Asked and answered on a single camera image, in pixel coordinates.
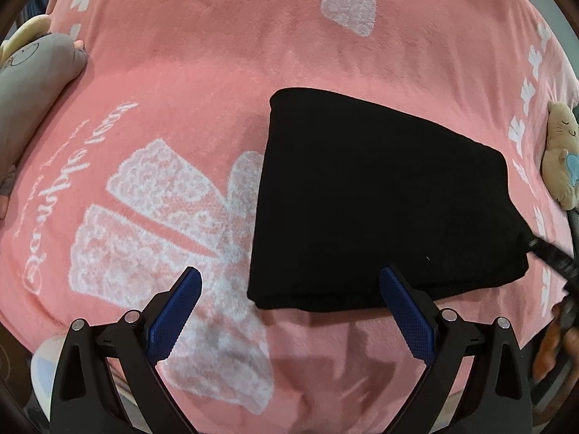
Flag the beige cat plush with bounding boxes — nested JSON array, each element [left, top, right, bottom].
[[542, 101, 579, 211]]

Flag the black pants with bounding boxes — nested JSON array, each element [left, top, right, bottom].
[[246, 87, 530, 315]]

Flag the pink bow-print blanket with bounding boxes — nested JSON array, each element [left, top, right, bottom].
[[0, 0, 579, 434]]

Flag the grey plush toy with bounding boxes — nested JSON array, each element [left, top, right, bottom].
[[0, 14, 89, 218]]

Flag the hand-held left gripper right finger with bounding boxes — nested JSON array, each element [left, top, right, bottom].
[[379, 266, 535, 434]]

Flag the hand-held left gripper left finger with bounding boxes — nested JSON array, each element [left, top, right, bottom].
[[50, 267, 203, 434]]

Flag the white patterned cloth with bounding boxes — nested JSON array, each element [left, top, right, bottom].
[[34, 335, 69, 419]]

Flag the person's right hand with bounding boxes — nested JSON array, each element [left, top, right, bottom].
[[533, 298, 579, 381]]

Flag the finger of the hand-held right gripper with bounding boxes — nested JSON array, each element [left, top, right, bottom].
[[524, 230, 579, 291]]

